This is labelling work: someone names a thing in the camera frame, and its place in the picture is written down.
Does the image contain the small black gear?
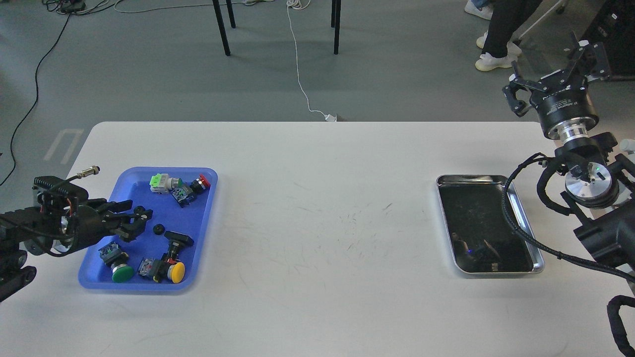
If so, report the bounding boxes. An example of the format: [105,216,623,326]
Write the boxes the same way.
[152,224,165,236]

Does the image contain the blue plastic tray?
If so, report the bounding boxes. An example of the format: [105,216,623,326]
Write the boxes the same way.
[78,167,219,292]

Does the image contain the yellow push button switch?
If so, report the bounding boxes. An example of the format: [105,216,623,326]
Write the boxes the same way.
[137,257,186,283]

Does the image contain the green push button switch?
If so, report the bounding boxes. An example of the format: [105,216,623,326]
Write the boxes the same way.
[98,242,134,283]

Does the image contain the black equipment case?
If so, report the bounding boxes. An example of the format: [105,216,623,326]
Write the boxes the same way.
[581,0,635,78]

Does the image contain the person leg black trousers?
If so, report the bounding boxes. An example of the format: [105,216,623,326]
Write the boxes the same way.
[482,0,542,58]

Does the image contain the white sneaker far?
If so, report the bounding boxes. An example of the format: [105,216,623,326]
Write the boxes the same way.
[463,0,494,20]

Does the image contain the white sneaker near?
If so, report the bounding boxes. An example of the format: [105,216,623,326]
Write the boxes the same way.
[475,53,518,71]

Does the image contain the black selector switch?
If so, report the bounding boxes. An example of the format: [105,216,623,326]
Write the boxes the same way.
[164,231,194,260]

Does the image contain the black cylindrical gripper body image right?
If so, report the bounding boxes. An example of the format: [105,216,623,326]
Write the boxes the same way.
[530,82,599,140]

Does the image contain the black chair leg left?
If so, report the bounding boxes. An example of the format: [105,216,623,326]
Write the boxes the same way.
[212,0,236,57]

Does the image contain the white sneaker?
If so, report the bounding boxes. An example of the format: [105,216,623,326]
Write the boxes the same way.
[475,53,518,71]
[463,0,494,20]

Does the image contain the black chair leg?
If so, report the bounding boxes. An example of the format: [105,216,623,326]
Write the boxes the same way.
[330,0,342,55]
[212,0,236,57]

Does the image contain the red push button switch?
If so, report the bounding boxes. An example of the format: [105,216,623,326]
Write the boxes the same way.
[189,174,211,195]

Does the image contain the silver metal tray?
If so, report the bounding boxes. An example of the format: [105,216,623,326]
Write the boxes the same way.
[436,175,545,278]

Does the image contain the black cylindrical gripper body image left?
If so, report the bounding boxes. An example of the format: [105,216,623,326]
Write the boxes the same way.
[60,198,112,251]

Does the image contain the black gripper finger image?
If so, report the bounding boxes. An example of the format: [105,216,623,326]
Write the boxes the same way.
[107,206,153,242]
[97,200,133,215]
[502,74,549,118]
[561,32,612,83]

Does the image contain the black cable on floor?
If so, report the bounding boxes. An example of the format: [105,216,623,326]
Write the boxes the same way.
[0,0,80,186]

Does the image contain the white cable on floor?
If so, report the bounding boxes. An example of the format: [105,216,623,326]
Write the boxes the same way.
[286,0,329,119]

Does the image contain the light green terminal switch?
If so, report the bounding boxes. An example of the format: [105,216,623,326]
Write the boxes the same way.
[149,174,183,194]

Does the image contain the black chair leg right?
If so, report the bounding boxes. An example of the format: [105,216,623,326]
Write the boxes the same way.
[330,0,342,55]

